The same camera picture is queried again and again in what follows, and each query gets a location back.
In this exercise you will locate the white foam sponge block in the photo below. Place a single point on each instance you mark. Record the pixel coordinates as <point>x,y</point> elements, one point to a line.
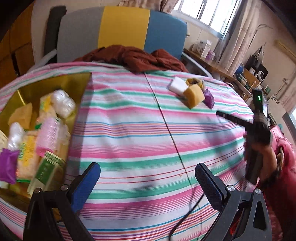
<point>178,86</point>

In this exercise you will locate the purple snack packet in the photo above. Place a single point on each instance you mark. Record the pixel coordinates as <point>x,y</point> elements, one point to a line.
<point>209,99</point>
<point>8,164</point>

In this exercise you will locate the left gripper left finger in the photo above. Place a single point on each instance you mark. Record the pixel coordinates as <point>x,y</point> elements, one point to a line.
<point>40,221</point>

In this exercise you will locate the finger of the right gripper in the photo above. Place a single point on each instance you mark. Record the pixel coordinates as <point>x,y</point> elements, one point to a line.
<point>247,125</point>

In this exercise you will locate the yellow sock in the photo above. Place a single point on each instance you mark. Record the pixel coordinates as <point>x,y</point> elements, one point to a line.
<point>198,81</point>

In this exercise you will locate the wooden wardrobe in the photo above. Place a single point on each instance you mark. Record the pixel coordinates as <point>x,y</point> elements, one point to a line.
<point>16,48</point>

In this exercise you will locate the green tea box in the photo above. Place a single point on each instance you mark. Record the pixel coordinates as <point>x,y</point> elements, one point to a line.
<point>49,174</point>

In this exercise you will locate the dark red blanket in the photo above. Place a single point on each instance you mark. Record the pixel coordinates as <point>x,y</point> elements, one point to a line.
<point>135,59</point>

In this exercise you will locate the beige patterned curtain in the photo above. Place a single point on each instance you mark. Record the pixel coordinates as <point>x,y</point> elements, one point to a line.
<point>165,6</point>

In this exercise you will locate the window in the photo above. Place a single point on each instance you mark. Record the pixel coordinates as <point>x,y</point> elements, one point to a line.
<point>214,14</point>

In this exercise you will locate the striped pink green bedsheet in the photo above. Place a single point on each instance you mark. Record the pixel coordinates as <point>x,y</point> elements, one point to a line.
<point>147,143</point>

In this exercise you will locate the gold metal tin box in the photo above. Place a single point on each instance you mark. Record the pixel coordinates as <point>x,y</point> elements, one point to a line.
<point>74,85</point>

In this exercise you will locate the yellow sponge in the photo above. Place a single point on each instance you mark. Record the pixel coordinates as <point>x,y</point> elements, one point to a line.
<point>22,116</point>
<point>194,95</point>

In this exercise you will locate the person right hand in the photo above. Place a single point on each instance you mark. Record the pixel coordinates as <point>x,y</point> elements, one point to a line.
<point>269,162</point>

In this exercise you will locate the yellow cracker packet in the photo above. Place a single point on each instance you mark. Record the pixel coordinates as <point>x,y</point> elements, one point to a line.
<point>28,159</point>

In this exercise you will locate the wooden desk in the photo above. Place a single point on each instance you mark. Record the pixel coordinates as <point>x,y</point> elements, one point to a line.
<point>212,67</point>

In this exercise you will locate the beige cardboard box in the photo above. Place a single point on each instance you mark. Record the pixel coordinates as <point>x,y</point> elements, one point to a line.
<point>3,140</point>

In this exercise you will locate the white plastic bag ball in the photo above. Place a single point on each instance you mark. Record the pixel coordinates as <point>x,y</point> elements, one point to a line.
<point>62,103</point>

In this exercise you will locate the white box on desk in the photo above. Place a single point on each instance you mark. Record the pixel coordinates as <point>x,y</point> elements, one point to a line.
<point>205,47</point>

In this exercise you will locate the right side curtain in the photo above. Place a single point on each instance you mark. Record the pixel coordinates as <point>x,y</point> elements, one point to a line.
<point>233,45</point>

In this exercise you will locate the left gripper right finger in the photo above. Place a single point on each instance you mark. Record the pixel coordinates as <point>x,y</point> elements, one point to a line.
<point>242,215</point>

